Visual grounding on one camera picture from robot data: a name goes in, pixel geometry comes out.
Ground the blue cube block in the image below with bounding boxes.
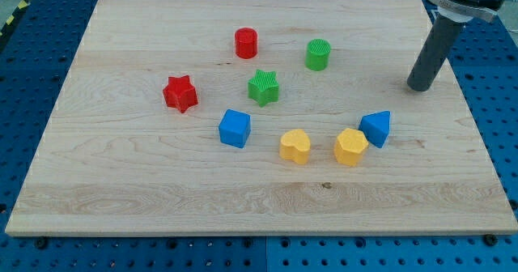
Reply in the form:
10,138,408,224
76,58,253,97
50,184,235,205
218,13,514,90
219,109,251,148

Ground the green star block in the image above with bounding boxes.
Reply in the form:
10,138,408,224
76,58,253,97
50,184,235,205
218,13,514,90
248,70,279,107

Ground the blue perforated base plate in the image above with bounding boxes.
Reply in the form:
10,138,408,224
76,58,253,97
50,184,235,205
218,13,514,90
1,0,517,271

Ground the yellow heart block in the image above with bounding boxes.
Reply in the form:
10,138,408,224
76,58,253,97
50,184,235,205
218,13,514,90
279,129,311,164

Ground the red star block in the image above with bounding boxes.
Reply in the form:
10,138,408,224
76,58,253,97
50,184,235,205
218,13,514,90
163,75,198,113

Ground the red cylinder block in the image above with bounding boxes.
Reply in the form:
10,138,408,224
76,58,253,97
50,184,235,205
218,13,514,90
234,28,258,59

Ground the blue triangle block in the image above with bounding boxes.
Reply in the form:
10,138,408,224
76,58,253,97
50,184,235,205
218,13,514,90
359,111,391,148

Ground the green cylinder block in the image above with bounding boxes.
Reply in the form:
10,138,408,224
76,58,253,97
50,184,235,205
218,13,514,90
305,39,331,71

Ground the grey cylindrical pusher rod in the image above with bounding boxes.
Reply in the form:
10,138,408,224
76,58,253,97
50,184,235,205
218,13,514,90
406,15,464,92

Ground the yellow hexagon block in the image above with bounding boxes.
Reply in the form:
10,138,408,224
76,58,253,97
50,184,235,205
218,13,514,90
333,128,369,167

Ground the light wooden board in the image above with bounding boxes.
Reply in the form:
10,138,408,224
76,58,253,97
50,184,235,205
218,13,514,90
6,0,517,236

